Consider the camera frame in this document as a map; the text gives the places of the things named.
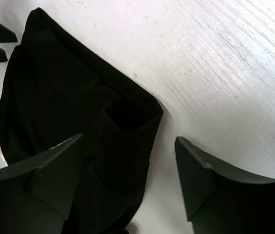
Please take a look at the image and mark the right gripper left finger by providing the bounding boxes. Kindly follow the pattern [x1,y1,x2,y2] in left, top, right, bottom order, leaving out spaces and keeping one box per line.
[0,134,83,234]

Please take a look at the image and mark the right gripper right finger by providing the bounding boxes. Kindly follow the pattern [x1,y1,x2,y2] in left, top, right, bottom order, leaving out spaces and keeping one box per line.
[174,136,275,234]

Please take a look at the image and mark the black skirt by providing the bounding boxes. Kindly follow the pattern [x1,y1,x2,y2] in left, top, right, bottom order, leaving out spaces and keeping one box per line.
[0,8,163,234]

